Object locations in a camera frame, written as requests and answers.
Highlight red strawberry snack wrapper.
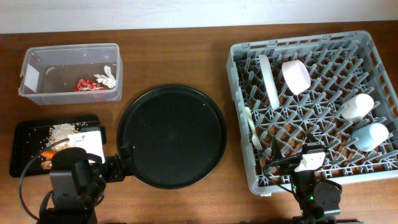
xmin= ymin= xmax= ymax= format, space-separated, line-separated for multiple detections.
xmin=75 ymin=79 xmax=105 ymax=91

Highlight pink bowl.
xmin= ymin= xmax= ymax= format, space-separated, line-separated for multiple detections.
xmin=282 ymin=60 xmax=311 ymax=95

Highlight grey dishwasher rack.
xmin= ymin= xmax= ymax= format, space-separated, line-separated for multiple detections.
xmin=226 ymin=30 xmax=397 ymax=197

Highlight grey plate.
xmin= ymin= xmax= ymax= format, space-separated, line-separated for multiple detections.
xmin=259 ymin=55 xmax=280 ymax=110

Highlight cream paper cup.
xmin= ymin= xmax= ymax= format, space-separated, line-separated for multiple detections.
xmin=341 ymin=93 xmax=374 ymax=122

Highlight white tissue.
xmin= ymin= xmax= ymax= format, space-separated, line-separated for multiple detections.
xmin=94 ymin=65 xmax=116 ymax=89

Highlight blue cup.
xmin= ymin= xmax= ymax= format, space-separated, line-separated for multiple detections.
xmin=351 ymin=123 xmax=389 ymax=152

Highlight round black tray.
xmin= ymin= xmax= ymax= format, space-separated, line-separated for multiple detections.
xmin=116 ymin=85 xmax=227 ymax=189

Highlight rice and peanut scraps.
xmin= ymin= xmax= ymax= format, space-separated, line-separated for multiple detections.
xmin=26 ymin=122 xmax=88 ymax=171

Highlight orange carrot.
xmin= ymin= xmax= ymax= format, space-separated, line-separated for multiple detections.
xmin=41 ymin=150 xmax=57 ymax=159

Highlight white plastic fork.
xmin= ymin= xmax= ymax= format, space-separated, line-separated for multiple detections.
xmin=244 ymin=106 xmax=262 ymax=151

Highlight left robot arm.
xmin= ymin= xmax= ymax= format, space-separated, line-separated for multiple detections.
xmin=18 ymin=138 xmax=134 ymax=224

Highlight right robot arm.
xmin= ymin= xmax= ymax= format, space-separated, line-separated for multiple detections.
xmin=262 ymin=134 xmax=343 ymax=224

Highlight clear plastic bin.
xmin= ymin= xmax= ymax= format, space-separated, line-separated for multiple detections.
xmin=18 ymin=43 xmax=123 ymax=105

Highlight black rectangular tray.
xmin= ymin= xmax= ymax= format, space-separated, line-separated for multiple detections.
xmin=9 ymin=114 xmax=100 ymax=178

